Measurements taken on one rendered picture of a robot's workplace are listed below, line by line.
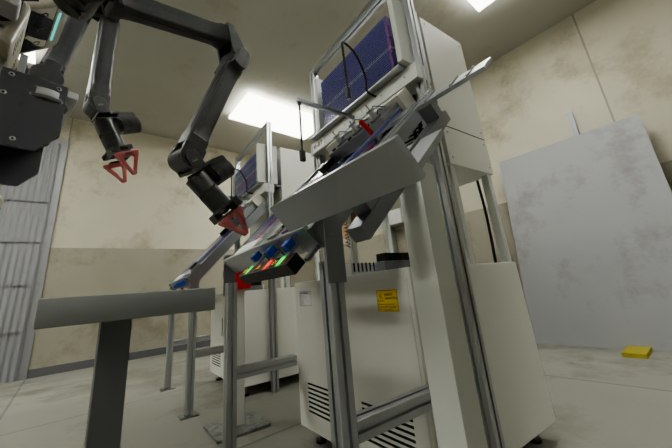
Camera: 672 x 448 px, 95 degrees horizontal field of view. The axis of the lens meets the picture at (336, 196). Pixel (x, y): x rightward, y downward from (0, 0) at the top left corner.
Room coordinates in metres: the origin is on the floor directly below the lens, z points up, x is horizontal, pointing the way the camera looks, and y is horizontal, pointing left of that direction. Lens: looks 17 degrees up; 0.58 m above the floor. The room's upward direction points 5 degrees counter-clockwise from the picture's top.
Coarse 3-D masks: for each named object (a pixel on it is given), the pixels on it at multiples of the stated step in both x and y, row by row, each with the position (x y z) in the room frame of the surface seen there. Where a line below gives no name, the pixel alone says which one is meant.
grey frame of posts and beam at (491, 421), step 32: (416, 32) 1.02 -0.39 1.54; (416, 64) 0.99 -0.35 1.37; (384, 96) 1.12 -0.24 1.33; (320, 160) 1.60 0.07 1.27; (448, 192) 1.01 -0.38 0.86; (448, 224) 1.01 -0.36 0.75; (224, 320) 1.32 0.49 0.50; (224, 352) 1.32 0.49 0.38; (480, 352) 1.01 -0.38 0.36; (224, 384) 1.31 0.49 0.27; (352, 384) 0.72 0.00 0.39; (480, 384) 1.01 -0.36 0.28; (224, 416) 1.31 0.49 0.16; (352, 416) 0.72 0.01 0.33
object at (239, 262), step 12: (300, 228) 0.75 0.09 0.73; (276, 240) 0.87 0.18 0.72; (300, 240) 0.79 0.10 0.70; (312, 240) 0.76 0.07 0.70; (240, 252) 1.12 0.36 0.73; (252, 252) 1.03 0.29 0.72; (276, 252) 0.93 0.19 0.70; (288, 252) 0.88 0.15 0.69; (300, 252) 0.85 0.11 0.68; (228, 264) 1.26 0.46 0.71; (240, 264) 1.18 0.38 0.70; (252, 264) 1.11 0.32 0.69
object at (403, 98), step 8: (392, 96) 1.07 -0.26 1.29; (400, 96) 1.00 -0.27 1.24; (408, 96) 1.03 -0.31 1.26; (384, 104) 1.05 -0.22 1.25; (392, 104) 1.03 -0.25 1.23; (400, 104) 1.02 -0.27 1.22; (408, 104) 1.03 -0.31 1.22; (376, 112) 1.09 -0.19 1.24; (368, 120) 1.14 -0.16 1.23; (344, 136) 1.27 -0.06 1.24; (336, 144) 1.33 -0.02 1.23
